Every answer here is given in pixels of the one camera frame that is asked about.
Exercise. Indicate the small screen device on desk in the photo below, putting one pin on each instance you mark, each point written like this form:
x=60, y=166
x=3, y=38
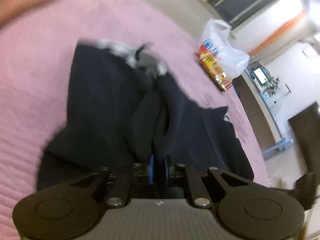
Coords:
x=260, y=75

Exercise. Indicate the black television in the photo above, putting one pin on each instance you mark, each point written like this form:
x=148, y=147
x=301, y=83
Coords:
x=305, y=126

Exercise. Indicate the dark navy striped garment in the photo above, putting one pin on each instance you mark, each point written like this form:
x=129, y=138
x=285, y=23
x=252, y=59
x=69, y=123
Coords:
x=118, y=115

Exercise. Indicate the blue white wall desk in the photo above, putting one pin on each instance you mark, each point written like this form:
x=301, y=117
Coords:
x=282, y=144

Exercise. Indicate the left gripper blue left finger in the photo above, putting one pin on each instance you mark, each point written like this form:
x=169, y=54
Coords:
x=150, y=172

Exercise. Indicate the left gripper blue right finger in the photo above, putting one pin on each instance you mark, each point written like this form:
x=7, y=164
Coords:
x=167, y=162

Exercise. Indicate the white plastic bag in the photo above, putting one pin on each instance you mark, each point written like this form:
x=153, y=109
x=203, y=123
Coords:
x=214, y=38

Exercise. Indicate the yellow red snack packet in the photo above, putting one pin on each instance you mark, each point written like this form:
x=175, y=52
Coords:
x=210, y=65

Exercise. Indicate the right beige orange curtain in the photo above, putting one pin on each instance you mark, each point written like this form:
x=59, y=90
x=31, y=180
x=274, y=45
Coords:
x=284, y=28

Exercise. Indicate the purple quilted bed cover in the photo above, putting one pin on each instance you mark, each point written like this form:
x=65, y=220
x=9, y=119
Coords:
x=37, y=52

